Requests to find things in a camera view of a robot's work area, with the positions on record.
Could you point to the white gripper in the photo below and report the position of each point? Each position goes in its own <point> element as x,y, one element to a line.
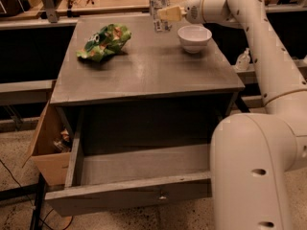
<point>193,11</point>

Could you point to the clear plastic water bottle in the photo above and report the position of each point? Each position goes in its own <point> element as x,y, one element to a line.
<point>160,26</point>

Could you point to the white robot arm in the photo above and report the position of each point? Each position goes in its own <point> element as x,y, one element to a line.
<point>250,152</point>

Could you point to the small clear sanitizer bottle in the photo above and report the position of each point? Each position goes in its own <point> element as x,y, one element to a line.
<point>243,60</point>

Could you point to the open grey top drawer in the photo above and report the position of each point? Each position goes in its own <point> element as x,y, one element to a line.
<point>124,171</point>

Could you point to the white ceramic bowl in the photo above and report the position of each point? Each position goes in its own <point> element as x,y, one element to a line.
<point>193,38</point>

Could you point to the green crumpled chip bag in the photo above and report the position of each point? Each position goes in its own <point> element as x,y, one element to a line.
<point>109,41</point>

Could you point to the grey wooden cabinet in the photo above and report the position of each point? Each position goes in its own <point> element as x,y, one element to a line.
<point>151,95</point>

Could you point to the cardboard box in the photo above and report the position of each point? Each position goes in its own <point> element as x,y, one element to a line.
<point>52,164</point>

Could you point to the grey metal rail frame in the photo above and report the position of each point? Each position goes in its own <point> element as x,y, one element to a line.
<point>30,58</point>

